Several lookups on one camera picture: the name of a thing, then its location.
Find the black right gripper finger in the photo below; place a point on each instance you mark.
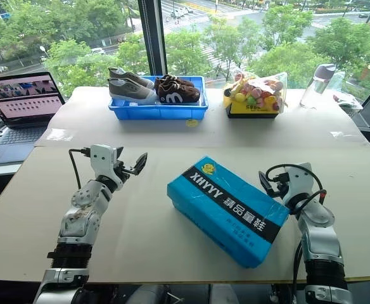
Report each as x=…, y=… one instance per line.
x=266, y=185

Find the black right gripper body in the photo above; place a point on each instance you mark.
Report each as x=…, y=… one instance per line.
x=280, y=189

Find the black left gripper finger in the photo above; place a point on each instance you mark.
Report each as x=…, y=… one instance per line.
x=141, y=163
x=119, y=152

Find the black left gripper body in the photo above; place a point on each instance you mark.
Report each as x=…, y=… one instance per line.
x=125, y=169

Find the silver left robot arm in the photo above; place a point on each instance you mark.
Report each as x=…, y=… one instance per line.
x=80, y=218

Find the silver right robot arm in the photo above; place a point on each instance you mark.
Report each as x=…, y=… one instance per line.
x=321, y=240

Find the blue shoe box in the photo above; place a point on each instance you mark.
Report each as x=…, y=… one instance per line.
x=226, y=209

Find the blue plastic bin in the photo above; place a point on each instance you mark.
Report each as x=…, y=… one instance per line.
x=159, y=111

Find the grey slip-on shoe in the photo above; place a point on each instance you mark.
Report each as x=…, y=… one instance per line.
x=129, y=77
x=129, y=92

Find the round yellow sticker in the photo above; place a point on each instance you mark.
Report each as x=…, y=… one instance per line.
x=191, y=123

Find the black and yellow box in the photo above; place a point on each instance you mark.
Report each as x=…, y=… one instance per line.
x=251, y=111

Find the brown lace-up shoe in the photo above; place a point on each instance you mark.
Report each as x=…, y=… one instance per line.
x=174, y=80
x=178, y=93

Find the clear bag of toy fruit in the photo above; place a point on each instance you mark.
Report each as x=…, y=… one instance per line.
x=258, y=92

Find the open dark laptop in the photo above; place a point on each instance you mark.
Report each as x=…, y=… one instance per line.
x=23, y=101

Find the white mesh basket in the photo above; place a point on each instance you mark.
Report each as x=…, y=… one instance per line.
x=349, y=106

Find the clear water bottle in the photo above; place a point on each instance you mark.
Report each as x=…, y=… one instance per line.
x=318, y=85

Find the dark rounded shape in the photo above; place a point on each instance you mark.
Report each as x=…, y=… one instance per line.
x=151, y=294

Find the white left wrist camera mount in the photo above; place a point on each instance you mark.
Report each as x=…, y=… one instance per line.
x=102, y=160

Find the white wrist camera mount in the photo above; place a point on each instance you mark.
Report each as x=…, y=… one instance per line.
x=102, y=160
x=299, y=180

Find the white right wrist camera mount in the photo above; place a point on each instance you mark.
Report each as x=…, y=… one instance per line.
x=299, y=180

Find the black window frame post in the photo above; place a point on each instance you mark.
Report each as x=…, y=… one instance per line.
x=153, y=38

